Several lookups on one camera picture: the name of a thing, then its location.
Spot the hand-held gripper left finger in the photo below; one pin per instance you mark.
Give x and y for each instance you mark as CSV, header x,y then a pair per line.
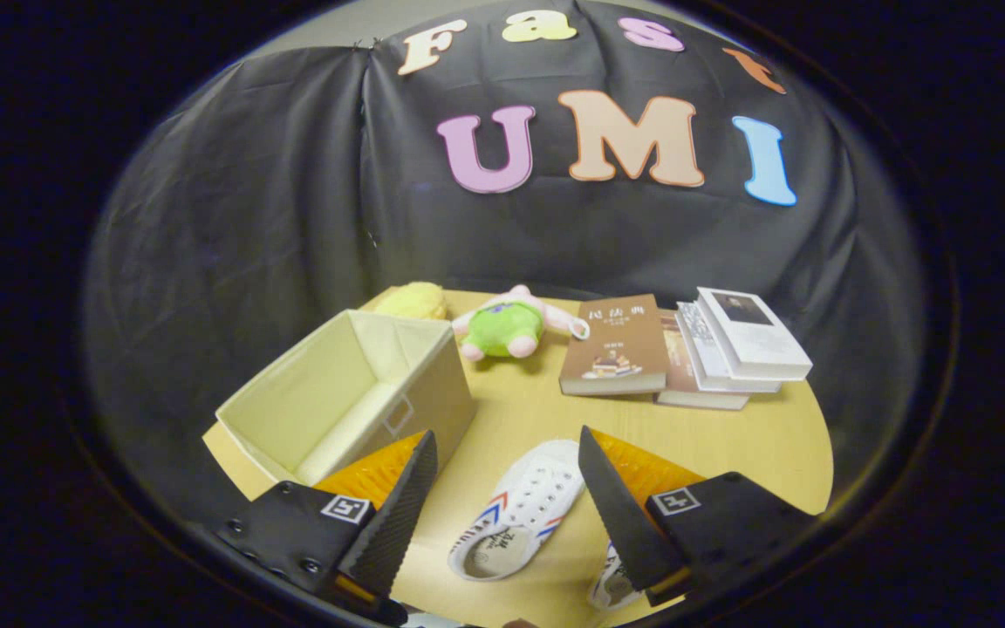
x,y
398,515

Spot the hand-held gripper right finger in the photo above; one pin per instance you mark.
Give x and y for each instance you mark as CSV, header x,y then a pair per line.
x,y
616,515

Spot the white canvas shoe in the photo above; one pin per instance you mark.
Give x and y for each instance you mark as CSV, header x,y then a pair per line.
x,y
529,497
611,584

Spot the beige fabric storage box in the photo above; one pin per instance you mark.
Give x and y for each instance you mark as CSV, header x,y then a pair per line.
x,y
311,410

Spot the brown illustrated book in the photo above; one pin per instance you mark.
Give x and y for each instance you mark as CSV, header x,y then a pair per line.
x,y
611,344

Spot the white patterned book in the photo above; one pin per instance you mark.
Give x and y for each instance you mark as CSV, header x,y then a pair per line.
x,y
703,349

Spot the yellow plush toy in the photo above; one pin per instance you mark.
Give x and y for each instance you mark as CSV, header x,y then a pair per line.
x,y
411,301

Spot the green and pink plush toy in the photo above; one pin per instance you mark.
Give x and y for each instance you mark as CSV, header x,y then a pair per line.
x,y
507,330

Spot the white book with portrait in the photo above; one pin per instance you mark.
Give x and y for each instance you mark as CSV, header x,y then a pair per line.
x,y
760,340

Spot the black backdrop cloth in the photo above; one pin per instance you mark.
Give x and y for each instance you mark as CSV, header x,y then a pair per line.
x,y
249,218

